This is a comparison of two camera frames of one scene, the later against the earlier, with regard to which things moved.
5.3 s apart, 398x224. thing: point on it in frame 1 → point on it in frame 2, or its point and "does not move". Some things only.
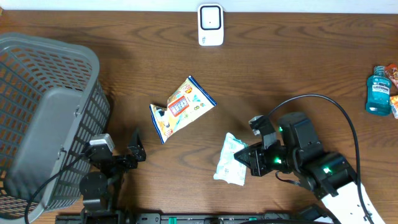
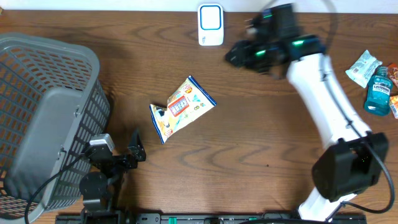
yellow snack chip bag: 187,102 does not move
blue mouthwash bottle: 379,93 does not move
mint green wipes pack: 229,168 → 362,68
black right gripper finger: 248,157 → 239,54
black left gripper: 137,147 does not move
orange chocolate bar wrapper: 392,71 does not move
